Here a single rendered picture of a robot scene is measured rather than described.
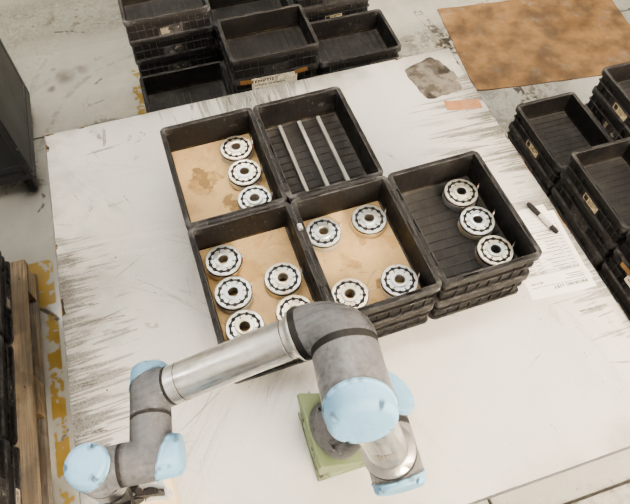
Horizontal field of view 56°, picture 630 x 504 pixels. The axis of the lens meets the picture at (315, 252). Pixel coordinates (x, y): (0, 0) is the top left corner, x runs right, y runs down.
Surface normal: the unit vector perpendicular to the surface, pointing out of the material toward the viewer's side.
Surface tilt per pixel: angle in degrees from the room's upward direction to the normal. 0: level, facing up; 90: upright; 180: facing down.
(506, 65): 0
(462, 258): 0
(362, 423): 77
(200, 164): 0
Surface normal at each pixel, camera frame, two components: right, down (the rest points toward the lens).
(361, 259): 0.00, -0.53
